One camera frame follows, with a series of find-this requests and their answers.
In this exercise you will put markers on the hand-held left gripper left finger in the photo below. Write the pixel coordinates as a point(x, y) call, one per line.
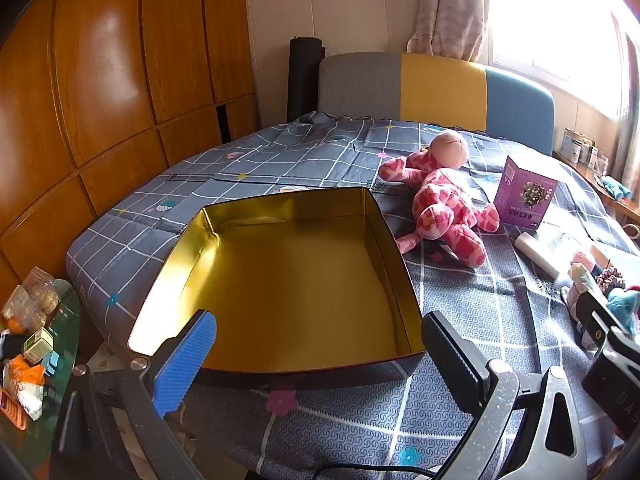
point(185, 360)

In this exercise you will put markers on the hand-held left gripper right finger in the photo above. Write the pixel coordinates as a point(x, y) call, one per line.
point(450, 355)

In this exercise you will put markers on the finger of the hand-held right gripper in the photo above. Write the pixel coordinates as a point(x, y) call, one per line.
point(597, 330)

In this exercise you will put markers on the blue plush toy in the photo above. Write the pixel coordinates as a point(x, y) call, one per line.
point(625, 305)

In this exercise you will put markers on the cream towel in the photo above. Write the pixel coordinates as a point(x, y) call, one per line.
point(581, 280)

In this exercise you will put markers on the pink satin scrunchie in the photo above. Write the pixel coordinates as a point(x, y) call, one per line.
point(607, 277)

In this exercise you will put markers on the pink towel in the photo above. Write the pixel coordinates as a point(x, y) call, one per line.
point(582, 259)

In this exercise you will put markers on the white plastic bag roll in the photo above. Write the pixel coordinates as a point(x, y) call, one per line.
point(537, 255)

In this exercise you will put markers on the gold tin box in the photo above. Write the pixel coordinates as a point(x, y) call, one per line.
point(300, 285)

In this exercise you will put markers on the wooden side desk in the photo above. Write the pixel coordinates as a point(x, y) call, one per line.
point(620, 210)

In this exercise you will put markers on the glass side table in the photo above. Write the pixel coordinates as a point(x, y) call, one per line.
point(65, 310)

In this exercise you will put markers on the teal plush toy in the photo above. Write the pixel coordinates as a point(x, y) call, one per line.
point(615, 187)

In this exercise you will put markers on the green white small box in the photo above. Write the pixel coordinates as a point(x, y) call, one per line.
point(39, 345)

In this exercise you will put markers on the purple cardboard box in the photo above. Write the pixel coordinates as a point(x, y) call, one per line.
point(525, 195)

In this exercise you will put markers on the pink spotted plush giraffe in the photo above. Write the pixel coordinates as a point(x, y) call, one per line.
point(440, 200)

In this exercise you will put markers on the orange packet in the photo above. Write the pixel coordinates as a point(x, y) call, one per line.
point(25, 375)

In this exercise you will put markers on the clear snack bag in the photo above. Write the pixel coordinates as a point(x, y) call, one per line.
point(32, 300)

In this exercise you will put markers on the clear small containers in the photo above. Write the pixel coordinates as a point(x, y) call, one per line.
point(595, 157)

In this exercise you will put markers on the beige patterned curtain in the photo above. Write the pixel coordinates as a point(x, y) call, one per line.
point(631, 110)
point(450, 5)

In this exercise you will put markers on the grey yellow blue headboard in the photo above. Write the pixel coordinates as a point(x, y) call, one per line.
point(440, 90)

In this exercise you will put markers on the brown wooden wardrobe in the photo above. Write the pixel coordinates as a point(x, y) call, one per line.
point(110, 70)

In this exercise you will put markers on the black rolled mat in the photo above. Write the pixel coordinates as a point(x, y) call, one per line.
point(304, 80)

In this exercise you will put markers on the bright window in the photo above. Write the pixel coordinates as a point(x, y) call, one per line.
point(545, 20)

